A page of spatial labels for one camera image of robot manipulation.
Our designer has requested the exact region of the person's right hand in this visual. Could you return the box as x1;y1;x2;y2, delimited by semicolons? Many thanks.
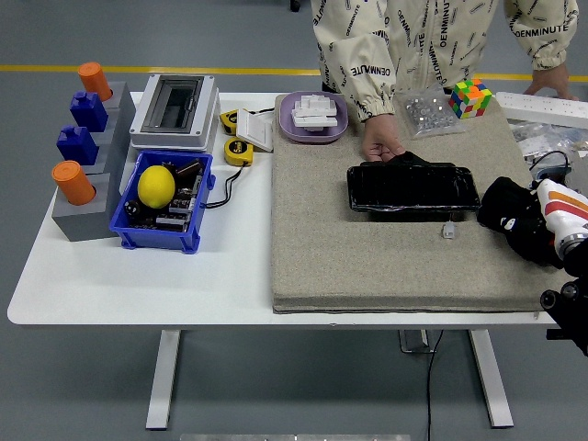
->
360;113;408;163

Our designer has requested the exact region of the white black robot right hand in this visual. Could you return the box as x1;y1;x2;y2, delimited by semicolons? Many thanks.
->
498;178;588;252

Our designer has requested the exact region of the person's left hand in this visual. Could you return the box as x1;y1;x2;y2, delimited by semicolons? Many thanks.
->
523;62;579;101

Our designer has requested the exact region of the black rag with red tag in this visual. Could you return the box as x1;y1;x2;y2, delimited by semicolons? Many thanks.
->
476;176;566;270

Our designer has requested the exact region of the white power strip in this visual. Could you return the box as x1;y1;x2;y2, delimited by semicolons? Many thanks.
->
494;91;588;130

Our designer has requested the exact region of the light blue parts tray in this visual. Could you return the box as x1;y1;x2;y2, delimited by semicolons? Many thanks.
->
532;165;588;192

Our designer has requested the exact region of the clear bag of metal parts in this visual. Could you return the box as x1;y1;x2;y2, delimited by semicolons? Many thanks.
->
394;86;466;140

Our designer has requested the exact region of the clear plastic bags pile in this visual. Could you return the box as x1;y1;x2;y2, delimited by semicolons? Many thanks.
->
507;118;588;162

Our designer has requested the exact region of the colourful puzzle cube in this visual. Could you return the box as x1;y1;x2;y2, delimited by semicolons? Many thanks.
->
447;78;493;120

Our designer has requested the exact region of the purple tray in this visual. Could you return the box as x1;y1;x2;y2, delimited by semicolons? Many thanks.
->
277;90;349;144

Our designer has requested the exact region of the person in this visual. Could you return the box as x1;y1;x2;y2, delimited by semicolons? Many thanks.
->
310;0;581;123

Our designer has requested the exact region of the grey-brown mat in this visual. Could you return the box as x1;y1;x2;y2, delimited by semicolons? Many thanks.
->
270;93;569;315

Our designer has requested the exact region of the yellow tape measure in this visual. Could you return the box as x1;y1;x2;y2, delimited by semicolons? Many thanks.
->
219;108;241;136
223;136;254;166

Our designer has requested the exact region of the white table leg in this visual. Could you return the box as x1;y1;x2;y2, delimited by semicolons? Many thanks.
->
468;329;514;429
145;329;182;431

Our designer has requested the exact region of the grey metal foot plate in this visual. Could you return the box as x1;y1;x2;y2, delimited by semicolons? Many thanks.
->
398;329;436;355

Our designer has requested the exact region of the grey white distribution box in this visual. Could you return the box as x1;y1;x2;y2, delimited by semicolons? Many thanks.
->
129;73;221;153

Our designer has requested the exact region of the black circuit board with capacitors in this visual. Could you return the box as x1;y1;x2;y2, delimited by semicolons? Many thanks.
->
122;158;206;231

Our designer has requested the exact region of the yellow lemon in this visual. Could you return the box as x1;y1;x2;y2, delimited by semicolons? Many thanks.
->
137;164;176;209

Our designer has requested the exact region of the blue plastic bin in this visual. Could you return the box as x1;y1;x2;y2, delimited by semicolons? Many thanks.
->
108;149;216;254

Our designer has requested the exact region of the grey stepped block holder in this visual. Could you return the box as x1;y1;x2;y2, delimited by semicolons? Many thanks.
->
51;81;138;243

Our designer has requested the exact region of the orange cylinder peg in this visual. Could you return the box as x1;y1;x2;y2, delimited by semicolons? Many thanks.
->
76;62;114;102
51;160;97;206

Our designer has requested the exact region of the blue block peg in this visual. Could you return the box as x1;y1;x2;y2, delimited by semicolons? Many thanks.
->
69;91;109;133
55;125;100;166

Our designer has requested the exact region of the grey metal bracket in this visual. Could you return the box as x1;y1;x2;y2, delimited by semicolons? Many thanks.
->
563;151;588;197

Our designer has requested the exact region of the stack of white switch parts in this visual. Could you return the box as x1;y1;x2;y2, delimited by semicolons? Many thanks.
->
290;91;340;132

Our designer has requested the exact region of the white wall switch plate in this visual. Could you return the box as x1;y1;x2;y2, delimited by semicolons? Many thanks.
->
235;108;276;153

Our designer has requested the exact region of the thin black wire pair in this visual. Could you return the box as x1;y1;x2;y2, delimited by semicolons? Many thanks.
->
201;161;252;210

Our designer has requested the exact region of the black power cable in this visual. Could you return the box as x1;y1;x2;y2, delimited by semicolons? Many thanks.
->
424;329;446;441

